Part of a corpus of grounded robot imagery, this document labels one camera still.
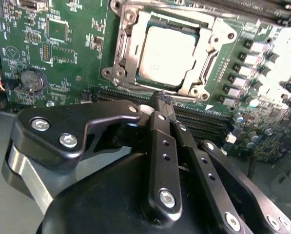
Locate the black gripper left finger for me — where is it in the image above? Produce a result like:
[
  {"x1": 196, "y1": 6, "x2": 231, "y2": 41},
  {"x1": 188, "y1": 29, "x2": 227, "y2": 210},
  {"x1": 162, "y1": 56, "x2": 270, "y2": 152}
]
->
[{"x1": 1, "y1": 90, "x2": 184, "y2": 221}]

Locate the silver CPU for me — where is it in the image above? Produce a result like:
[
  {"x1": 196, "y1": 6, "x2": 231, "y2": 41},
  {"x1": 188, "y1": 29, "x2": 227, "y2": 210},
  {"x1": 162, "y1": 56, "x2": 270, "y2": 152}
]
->
[{"x1": 136, "y1": 23, "x2": 201, "y2": 88}]

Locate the metal wire locking lever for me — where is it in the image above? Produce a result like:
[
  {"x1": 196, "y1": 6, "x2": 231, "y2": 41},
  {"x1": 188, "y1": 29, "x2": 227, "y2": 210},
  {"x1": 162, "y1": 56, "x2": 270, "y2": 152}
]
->
[{"x1": 116, "y1": 81, "x2": 185, "y2": 98}]

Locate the metal socket cover frame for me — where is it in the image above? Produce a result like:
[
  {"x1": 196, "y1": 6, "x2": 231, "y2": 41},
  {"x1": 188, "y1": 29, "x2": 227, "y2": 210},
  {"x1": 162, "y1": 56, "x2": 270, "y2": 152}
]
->
[{"x1": 118, "y1": 9, "x2": 236, "y2": 98}]

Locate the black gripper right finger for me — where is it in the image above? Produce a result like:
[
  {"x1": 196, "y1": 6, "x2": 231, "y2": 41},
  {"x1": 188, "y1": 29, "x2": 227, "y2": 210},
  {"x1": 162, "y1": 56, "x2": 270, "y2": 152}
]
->
[{"x1": 168, "y1": 97, "x2": 291, "y2": 234}]

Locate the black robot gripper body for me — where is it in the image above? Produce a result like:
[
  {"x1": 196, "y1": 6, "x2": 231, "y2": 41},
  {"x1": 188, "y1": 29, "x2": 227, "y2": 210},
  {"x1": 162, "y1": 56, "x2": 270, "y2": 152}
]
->
[{"x1": 35, "y1": 152, "x2": 218, "y2": 234}]

